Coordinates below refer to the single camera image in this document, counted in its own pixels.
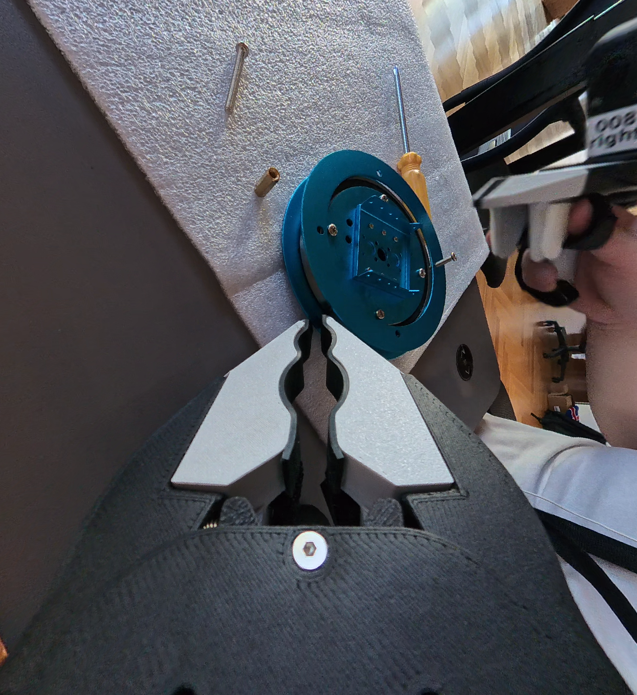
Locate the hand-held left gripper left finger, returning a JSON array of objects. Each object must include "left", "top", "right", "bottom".
[{"left": 170, "top": 319, "right": 309, "bottom": 514}]

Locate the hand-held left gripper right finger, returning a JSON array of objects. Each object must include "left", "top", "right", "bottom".
[{"left": 320, "top": 315, "right": 456, "bottom": 514}]

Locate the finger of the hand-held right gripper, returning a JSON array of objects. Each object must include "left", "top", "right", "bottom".
[{"left": 472, "top": 165, "right": 592, "bottom": 257}]

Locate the yellow handled screwdriver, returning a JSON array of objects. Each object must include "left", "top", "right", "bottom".
[{"left": 393, "top": 66, "right": 434, "bottom": 221}]

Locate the blue round metal turntable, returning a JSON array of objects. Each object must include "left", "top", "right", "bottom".
[{"left": 281, "top": 149, "right": 447, "bottom": 359}]

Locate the dark grey desk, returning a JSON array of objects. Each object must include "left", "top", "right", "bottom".
[{"left": 0, "top": 0, "right": 503, "bottom": 647}]

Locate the person's right hand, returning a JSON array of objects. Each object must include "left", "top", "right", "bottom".
[{"left": 522, "top": 198, "right": 637, "bottom": 325}]

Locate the black office chair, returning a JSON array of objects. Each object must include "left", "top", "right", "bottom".
[{"left": 536, "top": 319, "right": 586, "bottom": 384}]

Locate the black backpack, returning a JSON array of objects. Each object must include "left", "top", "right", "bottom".
[{"left": 530, "top": 408, "right": 606, "bottom": 445}]

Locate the white foam sheet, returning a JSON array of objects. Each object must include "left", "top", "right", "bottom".
[{"left": 25, "top": 0, "right": 492, "bottom": 451}]

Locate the black metal frame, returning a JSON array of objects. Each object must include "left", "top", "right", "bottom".
[{"left": 442, "top": 0, "right": 629, "bottom": 182}]

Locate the black lanyard strap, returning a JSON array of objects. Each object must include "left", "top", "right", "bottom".
[{"left": 536, "top": 507, "right": 637, "bottom": 666}]

